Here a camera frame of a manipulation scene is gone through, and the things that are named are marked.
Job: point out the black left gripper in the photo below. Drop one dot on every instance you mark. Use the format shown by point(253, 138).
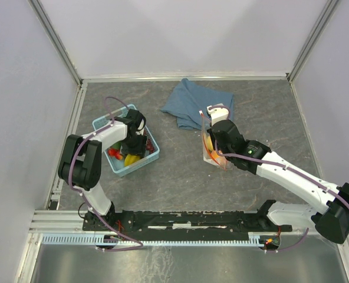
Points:
point(140, 150)

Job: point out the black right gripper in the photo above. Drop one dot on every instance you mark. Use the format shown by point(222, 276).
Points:
point(217, 147)

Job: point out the purple toy grapes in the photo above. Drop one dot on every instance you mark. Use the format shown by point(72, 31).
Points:
point(150, 147)

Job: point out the yellow toy starfruit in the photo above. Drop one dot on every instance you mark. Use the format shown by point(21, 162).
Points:
point(131, 159)

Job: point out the orange-red toy peach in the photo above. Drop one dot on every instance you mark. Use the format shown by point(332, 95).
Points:
point(219, 160)

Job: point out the clear zip bag orange zipper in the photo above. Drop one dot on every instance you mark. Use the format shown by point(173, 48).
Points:
point(209, 153)

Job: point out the light blue plastic basket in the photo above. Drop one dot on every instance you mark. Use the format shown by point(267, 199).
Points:
point(117, 166)

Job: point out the yellow toy pear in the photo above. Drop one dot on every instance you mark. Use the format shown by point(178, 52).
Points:
point(209, 144)

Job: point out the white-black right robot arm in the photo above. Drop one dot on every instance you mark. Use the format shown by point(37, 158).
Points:
point(326, 207)

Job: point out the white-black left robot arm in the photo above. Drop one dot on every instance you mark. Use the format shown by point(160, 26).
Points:
point(80, 164)

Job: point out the green toy leaves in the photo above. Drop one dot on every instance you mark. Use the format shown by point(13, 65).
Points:
point(116, 145)

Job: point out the red toy strawberry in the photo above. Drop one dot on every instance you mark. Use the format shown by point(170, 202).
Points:
point(114, 153)

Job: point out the blue folded cloth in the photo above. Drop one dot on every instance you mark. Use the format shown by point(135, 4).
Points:
point(188, 99)

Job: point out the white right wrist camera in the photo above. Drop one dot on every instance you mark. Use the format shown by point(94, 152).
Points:
point(218, 113)

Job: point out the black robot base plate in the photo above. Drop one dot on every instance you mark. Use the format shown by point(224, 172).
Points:
point(192, 226)

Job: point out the aluminium frame post left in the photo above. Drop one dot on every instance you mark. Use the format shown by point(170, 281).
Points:
point(45, 21)

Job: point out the aluminium frame post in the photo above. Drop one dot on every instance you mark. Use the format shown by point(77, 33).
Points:
point(45, 21)
point(317, 30)

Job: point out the aluminium frame post right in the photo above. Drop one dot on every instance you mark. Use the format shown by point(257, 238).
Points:
point(317, 30)

